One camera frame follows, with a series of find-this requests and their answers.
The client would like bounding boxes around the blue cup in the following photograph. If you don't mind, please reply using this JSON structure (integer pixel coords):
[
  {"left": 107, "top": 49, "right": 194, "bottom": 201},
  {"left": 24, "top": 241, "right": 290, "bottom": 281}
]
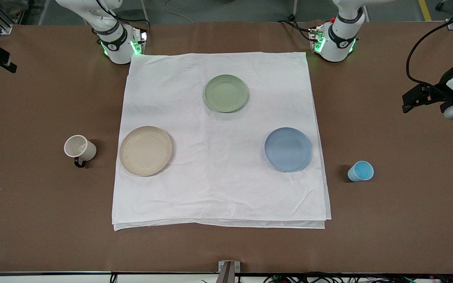
[{"left": 347, "top": 160, "right": 374, "bottom": 182}]

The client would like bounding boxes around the white mug black handle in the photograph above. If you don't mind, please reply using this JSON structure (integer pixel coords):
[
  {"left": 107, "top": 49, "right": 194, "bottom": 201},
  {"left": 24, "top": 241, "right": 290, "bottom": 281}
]
[{"left": 64, "top": 134, "right": 97, "bottom": 169}]

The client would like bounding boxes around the blue plate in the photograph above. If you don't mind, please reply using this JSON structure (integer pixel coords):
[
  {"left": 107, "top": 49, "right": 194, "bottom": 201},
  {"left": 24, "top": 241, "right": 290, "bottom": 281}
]
[{"left": 264, "top": 127, "right": 313, "bottom": 173}]

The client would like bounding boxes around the beige gray plate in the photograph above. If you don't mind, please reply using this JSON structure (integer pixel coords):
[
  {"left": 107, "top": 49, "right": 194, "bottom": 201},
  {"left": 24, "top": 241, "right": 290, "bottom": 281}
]
[{"left": 119, "top": 126, "right": 173, "bottom": 177}]

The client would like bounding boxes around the green plate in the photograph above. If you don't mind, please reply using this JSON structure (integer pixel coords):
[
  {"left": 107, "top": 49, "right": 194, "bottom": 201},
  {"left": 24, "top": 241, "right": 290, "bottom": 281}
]
[{"left": 204, "top": 74, "right": 249, "bottom": 114}]

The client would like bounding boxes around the white cloth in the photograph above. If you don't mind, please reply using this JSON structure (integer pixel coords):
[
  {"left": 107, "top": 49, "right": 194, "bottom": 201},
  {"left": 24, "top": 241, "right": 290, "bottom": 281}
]
[{"left": 112, "top": 51, "right": 332, "bottom": 231}]

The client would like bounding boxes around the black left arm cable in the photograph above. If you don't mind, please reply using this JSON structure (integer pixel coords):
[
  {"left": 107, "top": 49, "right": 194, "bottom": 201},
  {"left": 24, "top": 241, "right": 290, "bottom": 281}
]
[{"left": 406, "top": 18, "right": 453, "bottom": 85}]

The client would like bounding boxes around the black arm base cable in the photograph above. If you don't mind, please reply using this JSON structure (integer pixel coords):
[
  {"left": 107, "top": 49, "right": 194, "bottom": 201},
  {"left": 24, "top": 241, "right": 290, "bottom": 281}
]
[
  {"left": 277, "top": 14, "right": 314, "bottom": 41},
  {"left": 112, "top": 14, "right": 151, "bottom": 29}
]

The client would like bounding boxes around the thin floor cable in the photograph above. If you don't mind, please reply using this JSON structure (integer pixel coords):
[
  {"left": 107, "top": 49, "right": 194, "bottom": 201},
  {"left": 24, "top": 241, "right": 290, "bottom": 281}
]
[{"left": 164, "top": 0, "right": 194, "bottom": 23}]

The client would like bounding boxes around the black cable bundle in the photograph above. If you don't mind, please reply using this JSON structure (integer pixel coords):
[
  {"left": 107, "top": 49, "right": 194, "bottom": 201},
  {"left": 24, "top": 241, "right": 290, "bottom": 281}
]
[{"left": 264, "top": 272, "right": 453, "bottom": 283}]

